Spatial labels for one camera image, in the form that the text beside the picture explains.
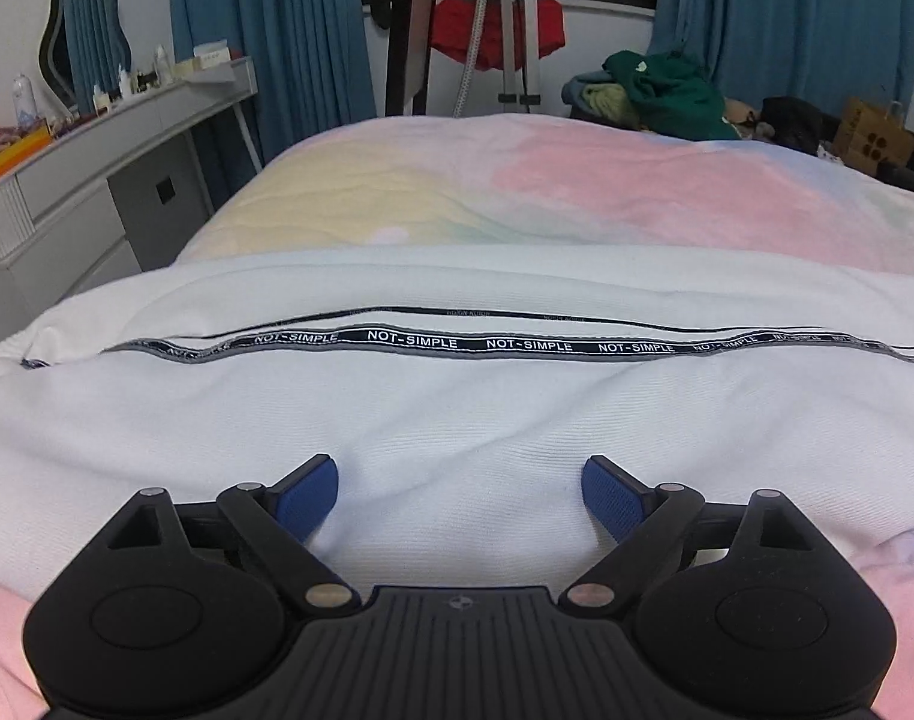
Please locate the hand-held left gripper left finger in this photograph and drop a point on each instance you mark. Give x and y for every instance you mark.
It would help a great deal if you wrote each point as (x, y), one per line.
(308, 496)

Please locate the red cloth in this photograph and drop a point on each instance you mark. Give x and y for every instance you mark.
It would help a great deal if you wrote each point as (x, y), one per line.
(498, 28)

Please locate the yellow-green cloth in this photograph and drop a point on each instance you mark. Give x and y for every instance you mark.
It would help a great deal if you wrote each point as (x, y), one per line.
(607, 101)

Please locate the blue curtain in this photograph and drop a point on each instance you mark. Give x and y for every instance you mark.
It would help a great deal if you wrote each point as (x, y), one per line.
(266, 37)
(790, 11)

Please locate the wavy frame mirror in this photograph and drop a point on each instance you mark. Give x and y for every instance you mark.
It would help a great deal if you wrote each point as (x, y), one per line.
(78, 34)

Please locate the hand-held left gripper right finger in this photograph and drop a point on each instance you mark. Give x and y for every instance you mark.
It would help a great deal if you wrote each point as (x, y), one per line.
(611, 499)

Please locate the brown paper bag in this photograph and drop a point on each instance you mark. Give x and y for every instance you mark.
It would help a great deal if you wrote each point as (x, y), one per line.
(873, 136)

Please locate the black cloth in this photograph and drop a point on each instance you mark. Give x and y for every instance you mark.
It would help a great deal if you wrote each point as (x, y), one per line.
(794, 124)

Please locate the white organizer box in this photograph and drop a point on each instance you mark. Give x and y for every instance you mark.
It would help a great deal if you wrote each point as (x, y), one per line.
(211, 64)

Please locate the black chair frame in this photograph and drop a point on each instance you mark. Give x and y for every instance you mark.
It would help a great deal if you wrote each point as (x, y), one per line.
(408, 37)

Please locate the silver tripod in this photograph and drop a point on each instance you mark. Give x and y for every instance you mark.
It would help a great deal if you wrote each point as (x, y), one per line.
(513, 22)

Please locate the pastel blanket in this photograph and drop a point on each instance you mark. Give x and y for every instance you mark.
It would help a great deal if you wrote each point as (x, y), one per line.
(547, 180)

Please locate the green garment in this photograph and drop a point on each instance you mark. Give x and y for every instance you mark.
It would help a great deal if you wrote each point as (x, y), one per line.
(671, 94)

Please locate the clear plastic bottle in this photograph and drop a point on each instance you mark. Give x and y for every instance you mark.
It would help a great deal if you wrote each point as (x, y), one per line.
(24, 101)

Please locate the grey dressing table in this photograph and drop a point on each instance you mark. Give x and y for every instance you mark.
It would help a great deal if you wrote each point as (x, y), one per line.
(82, 180)

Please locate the white garment with black stripe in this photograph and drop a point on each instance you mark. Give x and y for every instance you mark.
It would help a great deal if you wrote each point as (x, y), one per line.
(427, 420)

